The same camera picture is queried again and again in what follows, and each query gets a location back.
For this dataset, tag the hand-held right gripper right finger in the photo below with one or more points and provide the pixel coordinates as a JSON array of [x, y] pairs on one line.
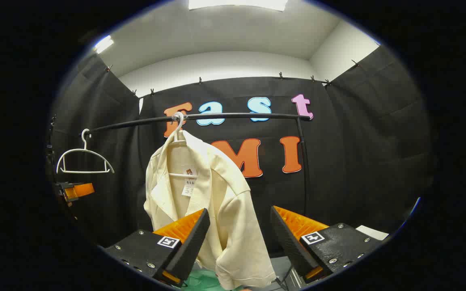
[[289, 242]]

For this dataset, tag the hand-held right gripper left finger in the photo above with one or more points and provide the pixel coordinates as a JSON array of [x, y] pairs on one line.
[[190, 246]]

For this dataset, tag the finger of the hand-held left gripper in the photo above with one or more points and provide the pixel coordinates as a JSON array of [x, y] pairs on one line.
[[79, 190]]

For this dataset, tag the green laundry hamper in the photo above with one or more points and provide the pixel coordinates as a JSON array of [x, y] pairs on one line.
[[200, 281]]

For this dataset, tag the cream short-sleeved shirt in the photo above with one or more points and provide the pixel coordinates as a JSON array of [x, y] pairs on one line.
[[225, 194]]

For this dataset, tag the white plastic clothes hanger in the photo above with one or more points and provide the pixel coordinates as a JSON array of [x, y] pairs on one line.
[[180, 121], [83, 171]]

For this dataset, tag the black metal clothes rack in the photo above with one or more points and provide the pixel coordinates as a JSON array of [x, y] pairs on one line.
[[237, 115]]

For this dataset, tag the black backdrop cloth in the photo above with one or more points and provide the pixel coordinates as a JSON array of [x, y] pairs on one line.
[[358, 161]]

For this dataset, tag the small ceiling light panel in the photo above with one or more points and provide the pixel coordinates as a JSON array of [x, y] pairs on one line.
[[103, 43]]

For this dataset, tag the large ceiling light panel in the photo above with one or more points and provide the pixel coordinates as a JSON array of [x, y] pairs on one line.
[[237, 4]]

